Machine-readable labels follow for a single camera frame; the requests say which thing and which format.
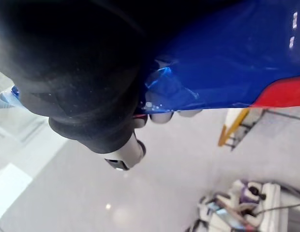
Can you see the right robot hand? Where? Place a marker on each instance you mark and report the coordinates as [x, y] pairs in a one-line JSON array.
[[75, 72]]

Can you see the blue and red plastic package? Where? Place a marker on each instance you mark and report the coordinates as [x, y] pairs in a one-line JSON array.
[[225, 60]]

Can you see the white cluttered table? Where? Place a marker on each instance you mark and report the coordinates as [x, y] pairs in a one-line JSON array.
[[273, 217]]

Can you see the yellow and black frame stand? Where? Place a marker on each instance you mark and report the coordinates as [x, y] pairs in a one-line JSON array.
[[233, 126]]

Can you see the purple object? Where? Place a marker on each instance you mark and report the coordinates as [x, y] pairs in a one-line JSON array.
[[246, 195]]

